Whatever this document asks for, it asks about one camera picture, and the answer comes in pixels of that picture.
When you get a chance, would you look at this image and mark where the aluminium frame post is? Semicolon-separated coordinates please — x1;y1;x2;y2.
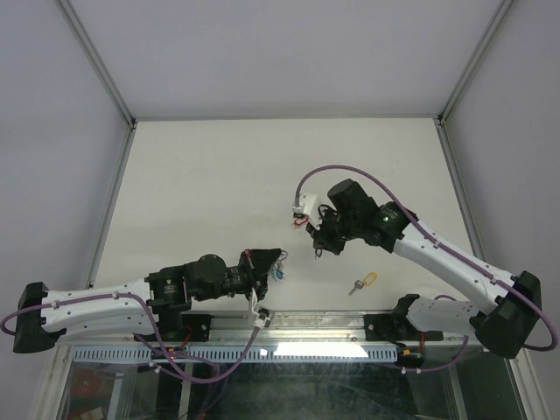
55;0;137;129
437;0;517;126

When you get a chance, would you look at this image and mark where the key with red tag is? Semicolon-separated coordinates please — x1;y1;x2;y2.
290;217;308;229

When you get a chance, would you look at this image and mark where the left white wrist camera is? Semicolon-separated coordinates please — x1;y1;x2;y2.
248;289;274;330

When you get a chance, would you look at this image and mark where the grey slotted cable duct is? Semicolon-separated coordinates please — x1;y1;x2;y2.
73;342;397;364

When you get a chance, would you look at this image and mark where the large keyring with coloured keys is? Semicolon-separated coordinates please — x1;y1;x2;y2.
269;249;289;282

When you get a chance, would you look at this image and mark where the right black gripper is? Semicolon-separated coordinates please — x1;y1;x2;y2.
304;207;359;256

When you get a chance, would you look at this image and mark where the left aluminium frame post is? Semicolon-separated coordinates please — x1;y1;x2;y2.
55;0;137;129

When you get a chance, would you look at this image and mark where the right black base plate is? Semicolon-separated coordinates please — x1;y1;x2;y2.
363;313;444;347

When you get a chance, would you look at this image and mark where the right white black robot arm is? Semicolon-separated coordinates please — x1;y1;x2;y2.
302;179;542;359

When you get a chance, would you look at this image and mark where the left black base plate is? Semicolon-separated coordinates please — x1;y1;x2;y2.
156;311;214;344

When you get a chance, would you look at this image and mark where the key with yellow tag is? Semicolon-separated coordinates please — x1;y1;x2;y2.
348;272;378;296

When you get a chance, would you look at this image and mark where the right aluminium frame post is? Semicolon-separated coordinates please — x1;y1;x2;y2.
437;0;517;126

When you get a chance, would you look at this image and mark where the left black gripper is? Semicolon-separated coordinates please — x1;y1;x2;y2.
195;248;281;304

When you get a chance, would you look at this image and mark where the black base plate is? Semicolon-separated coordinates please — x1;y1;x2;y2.
156;311;214;344
363;313;444;347

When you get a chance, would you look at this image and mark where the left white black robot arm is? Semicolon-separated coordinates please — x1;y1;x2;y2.
1;248;287;354

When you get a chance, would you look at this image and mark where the aluminium mounting rail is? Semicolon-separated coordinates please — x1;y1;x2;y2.
59;311;463;346

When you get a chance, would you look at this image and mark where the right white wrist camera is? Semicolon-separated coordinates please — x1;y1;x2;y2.
292;192;321;229

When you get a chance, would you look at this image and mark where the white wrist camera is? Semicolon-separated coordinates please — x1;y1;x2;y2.
292;192;321;229
248;289;274;330

